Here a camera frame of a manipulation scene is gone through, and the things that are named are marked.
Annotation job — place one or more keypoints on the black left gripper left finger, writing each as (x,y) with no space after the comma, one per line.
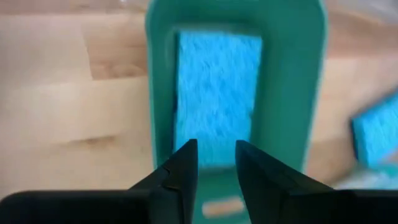
(177,186)

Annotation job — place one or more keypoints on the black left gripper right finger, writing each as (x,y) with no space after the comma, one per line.
(264,186)

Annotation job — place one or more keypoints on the blue sponge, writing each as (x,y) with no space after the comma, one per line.
(377,133)
(217,93)

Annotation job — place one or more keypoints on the small green rectangular tray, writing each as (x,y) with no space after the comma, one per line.
(280,93)

